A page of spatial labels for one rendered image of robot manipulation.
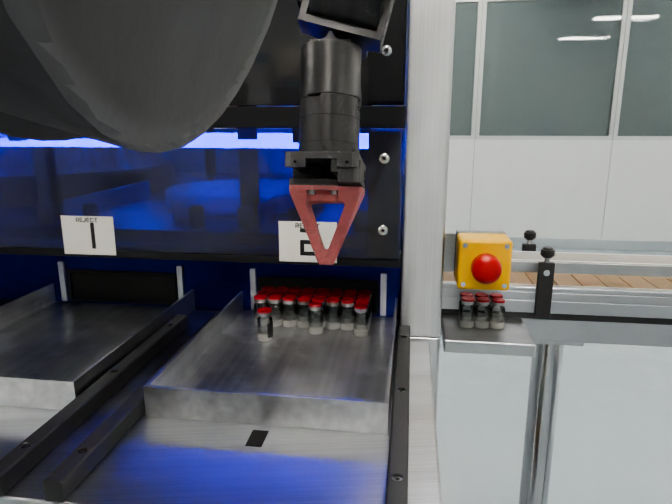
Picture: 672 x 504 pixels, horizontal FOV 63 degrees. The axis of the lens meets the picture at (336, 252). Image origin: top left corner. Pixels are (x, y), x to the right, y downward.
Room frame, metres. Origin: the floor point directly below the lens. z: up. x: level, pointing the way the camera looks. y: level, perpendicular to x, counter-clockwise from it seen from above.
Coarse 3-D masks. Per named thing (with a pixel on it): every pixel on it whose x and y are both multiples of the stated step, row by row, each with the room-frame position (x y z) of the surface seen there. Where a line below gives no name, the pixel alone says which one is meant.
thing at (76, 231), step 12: (60, 216) 0.82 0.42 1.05; (72, 216) 0.82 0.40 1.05; (84, 216) 0.82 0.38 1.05; (96, 216) 0.82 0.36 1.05; (72, 228) 0.82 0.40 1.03; (84, 228) 0.82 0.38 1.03; (96, 228) 0.82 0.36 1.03; (108, 228) 0.81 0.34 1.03; (72, 240) 0.82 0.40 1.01; (84, 240) 0.82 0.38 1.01; (96, 240) 0.82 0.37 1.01; (108, 240) 0.81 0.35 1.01; (72, 252) 0.82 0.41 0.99; (84, 252) 0.82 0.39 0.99; (96, 252) 0.82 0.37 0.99; (108, 252) 0.81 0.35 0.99
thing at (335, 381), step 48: (240, 336) 0.75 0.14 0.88; (288, 336) 0.75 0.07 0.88; (336, 336) 0.75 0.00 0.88; (384, 336) 0.75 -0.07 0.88; (192, 384) 0.60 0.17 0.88; (240, 384) 0.60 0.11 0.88; (288, 384) 0.60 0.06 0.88; (336, 384) 0.60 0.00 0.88; (384, 384) 0.60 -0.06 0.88; (384, 432) 0.50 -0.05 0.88
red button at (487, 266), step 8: (480, 256) 0.72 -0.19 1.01; (488, 256) 0.71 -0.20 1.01; (472, 264) 0.72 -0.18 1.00; (480, 264) 0.71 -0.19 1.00; (488, 264) 0.70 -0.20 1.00; (496, 264) 0.71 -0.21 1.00; (472, 272) 0.71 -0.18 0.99; (480, 272) 0.71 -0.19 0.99; (488, 272) 0.70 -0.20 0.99; (496, 272) 0.70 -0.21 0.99; (480, 280) 0.71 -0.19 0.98; (488, 280) 0.71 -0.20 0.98; (496, 280) 0.71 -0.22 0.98
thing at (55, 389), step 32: (0, 320) 0.79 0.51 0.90; (32, 320) 0.82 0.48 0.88; (64, 320) 0.82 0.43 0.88; (96, 320) 0.82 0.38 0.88; (128, 320) 0.82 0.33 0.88; (160, 320) 0.75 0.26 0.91; (0, 352) 0.70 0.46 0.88; (32, 352) 0.70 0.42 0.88; (64, 352) 0.70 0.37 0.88; (96, 352) 0.70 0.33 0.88; (128, 352) 0.66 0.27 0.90; (0, 384) 0.56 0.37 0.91; (32, 384) 0.55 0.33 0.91; (64, 384) 0.55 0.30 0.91
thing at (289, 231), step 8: (280, 224) 0.78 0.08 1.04; (288, 224) 0.78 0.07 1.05; (296, 224) 0.77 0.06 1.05; (320, 224) 0.77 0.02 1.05; (328, 224) 0.77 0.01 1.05; (336, 224) 0.77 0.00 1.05; (280, 232) 0.78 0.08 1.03; (288, 232) 0.78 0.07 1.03; (296, 232) 0.77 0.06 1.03; (320, 232) 0.77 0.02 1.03; (328, 232) 0.77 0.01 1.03; (280, 240) 0.78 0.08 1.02; (288, 240) 0.78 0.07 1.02; (296, 240) 0.77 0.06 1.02; (328, 240) 0.77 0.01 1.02; (280, 248) 0.78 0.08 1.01; (288, 248) 0.78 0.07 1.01; (296, 248) 0.77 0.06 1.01; (304, 248) 0.77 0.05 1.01; (280, 256) 0.78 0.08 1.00; (288, 256) 0.78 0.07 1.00; (296, 256) 0.77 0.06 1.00; (304, 256) 0.77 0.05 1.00; (312, 256) 0.77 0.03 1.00
